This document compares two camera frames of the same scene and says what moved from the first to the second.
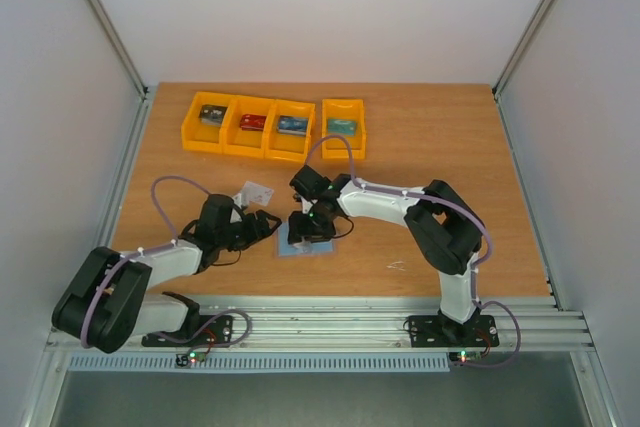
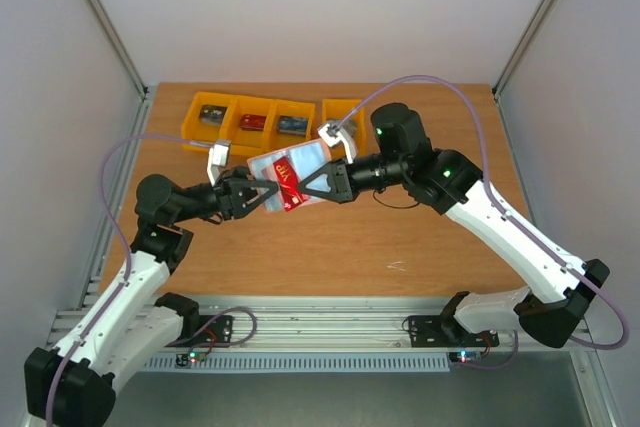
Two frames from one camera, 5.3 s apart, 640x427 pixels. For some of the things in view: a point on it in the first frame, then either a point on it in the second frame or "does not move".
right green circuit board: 463,356 does not move
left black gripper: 259,232 to 233,189
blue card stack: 293,125 does not move
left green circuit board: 185,359 does not move
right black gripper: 304,233 to 341,180
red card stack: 252,122 does not move
